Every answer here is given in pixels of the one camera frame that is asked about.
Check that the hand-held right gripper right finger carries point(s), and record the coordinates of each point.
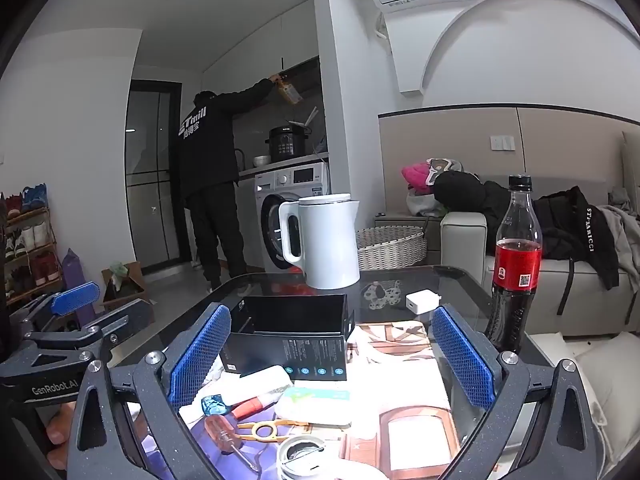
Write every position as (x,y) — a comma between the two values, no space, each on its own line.
(462,360)

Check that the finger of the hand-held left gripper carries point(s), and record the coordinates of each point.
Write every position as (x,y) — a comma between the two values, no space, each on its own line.
(125,317)
(75,297)

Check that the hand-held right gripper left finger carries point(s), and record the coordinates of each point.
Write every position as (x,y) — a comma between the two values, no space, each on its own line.
(200,355)

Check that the black cardboard box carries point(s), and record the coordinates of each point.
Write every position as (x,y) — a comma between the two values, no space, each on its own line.
(280,350)

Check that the yellow plastic tool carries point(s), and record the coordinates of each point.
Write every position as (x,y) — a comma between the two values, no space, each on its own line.
(250,431)

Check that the roll of clear tape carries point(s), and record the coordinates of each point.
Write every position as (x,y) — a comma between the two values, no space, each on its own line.
(286,460)

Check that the person's left hand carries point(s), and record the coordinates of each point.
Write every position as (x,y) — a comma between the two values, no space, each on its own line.
(60,430)

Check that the purple yoga mat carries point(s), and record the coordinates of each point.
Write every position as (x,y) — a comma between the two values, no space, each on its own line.
(72,270)

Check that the brown cardboard box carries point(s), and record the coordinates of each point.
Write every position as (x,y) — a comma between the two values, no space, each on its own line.
(135,290)

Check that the printed table cloth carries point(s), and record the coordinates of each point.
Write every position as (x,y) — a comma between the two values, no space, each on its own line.
(400,350)

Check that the wooden shoe rack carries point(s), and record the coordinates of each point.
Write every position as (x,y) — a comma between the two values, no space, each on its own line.
(30,247)

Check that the white charger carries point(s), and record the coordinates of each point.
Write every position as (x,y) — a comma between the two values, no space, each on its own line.
(420,302)

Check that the shoe rack with shoes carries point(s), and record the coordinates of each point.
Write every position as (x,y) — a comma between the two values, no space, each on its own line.
(32,232)

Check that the white cartoon sticker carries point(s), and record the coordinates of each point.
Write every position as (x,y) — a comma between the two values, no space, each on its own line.
(380,296)

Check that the black glass coffee table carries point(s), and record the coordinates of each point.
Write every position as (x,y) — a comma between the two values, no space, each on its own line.
(280,284)

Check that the clear bottle with red liquid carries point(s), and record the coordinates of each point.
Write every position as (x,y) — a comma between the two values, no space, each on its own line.
(517,265)

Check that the beige sofa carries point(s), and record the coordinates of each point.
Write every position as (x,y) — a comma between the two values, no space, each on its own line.
(465,240)

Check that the white green tissue packet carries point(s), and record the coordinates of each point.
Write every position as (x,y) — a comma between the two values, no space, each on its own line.
(315,402)

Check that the white wicker basket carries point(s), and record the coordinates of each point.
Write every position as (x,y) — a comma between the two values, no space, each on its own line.
(390,250)

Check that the black framed glass door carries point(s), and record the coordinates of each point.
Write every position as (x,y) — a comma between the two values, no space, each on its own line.
(150,160)

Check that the white cushion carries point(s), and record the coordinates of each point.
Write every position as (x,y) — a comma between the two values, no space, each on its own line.
(615,400)

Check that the white plastic bag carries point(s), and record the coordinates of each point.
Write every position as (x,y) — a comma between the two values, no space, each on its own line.
(422,205)

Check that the black puffer coat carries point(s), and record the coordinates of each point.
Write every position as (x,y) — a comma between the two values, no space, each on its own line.
(465,195)

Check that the white electric kettle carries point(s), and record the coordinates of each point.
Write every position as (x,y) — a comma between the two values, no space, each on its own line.
(330,240)

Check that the black printed hoodie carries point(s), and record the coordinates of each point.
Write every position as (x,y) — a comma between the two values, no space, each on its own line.
(575,225)

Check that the pink cloth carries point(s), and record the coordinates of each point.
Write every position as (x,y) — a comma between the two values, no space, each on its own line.
(415,177)

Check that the patterned cloth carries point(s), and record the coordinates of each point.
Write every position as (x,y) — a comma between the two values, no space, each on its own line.
(442,167)

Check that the kitchen faucet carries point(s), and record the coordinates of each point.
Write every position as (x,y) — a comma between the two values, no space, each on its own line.
(241,157)

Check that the white bowl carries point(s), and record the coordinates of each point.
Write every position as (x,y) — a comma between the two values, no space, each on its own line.
(261,161)

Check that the white washing machine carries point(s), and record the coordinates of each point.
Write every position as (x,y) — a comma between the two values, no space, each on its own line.
(300,177)

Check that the grey cloth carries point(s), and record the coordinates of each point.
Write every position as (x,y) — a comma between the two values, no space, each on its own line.
(625,230)

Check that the kitchen counter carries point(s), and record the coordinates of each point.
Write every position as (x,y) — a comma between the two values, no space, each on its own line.
(295,162)

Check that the black pressure cooker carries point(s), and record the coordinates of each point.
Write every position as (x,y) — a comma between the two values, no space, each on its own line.
(287,145)

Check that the white plastic utensil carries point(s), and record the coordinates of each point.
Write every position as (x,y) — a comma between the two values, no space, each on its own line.
(302,119)

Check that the yellow bottle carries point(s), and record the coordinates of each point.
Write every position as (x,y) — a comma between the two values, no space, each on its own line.
(290,92)

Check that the white wall switch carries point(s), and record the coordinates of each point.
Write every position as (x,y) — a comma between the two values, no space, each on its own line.
(502,143)

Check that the white wall cabinet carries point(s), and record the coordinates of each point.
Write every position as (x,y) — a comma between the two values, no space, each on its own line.
(260,40)

